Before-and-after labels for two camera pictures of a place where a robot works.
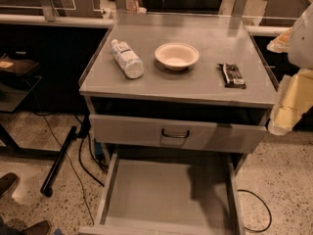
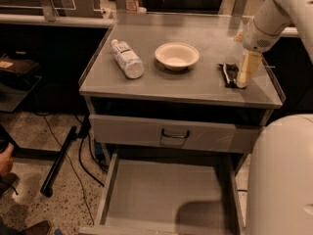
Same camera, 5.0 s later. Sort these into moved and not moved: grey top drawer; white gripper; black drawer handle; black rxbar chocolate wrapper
Moved: white gripper
Not moved: grey top drawer; black rxbar chocolate wrapper; black drawer handle
